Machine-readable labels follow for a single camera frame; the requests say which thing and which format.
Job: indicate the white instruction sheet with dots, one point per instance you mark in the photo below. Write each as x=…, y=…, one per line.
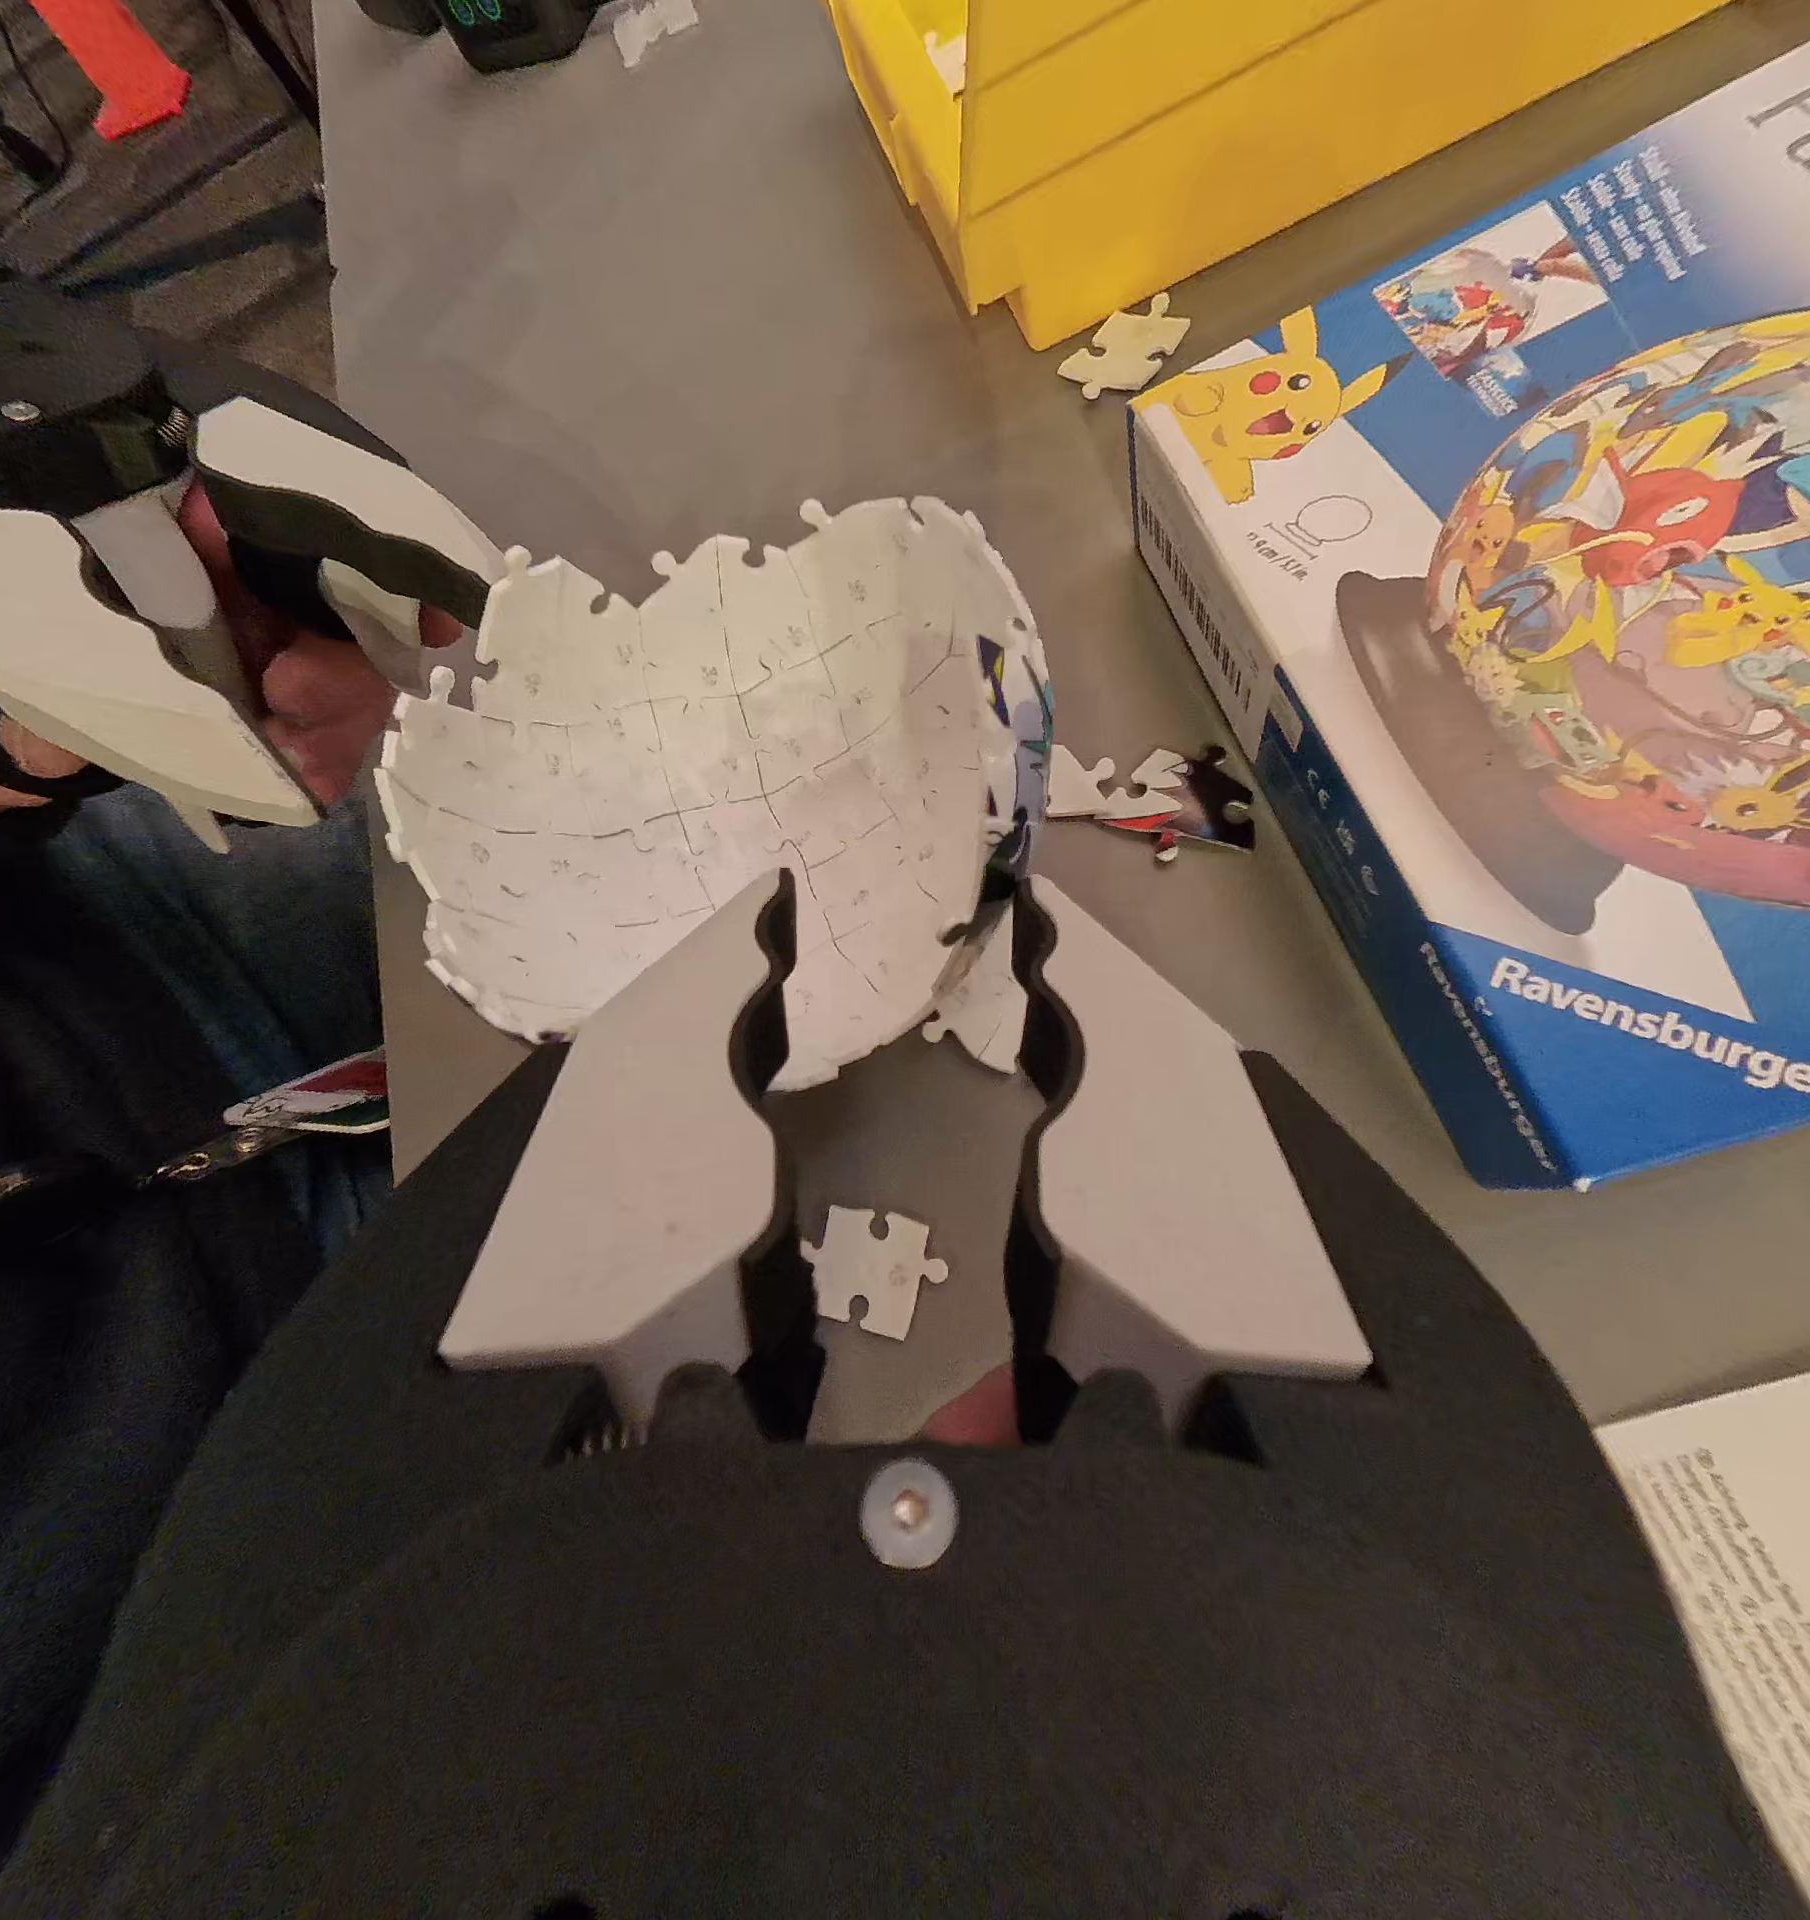
x=1762, y=1619

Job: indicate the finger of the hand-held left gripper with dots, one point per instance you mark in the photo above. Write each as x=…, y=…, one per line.
x=51, y=629
x=352, y=480

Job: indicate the black timer device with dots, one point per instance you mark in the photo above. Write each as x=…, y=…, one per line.
x=501, y=30

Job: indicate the red white badge card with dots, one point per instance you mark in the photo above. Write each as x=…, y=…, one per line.
x=313, y=1092

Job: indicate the black red puzzle piece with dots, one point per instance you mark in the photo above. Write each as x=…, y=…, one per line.
x=1191, y=809

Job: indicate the orange traffic cone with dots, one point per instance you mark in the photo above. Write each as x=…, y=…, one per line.
x=118, y=67

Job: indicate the person's blue jeans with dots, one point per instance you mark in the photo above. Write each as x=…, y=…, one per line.
x=216, y=930

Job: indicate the blue puzzle box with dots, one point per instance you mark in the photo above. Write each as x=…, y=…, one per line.
x=1371, y=901

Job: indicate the person's left hand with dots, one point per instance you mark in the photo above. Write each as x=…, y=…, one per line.
x=329, y=704

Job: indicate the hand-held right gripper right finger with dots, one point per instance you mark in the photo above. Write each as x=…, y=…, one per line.
x=1207, y=1215

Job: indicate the colourful puzzle ball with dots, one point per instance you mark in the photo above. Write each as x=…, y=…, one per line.
x=696, y=751

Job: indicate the white puzzle piece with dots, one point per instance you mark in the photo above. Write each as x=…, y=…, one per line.
x=1132, y=348
x=1080, y=780
x=868, y=1268
x=654, y=30

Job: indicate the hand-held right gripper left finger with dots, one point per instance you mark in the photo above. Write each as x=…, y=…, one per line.
x=620, y=1198

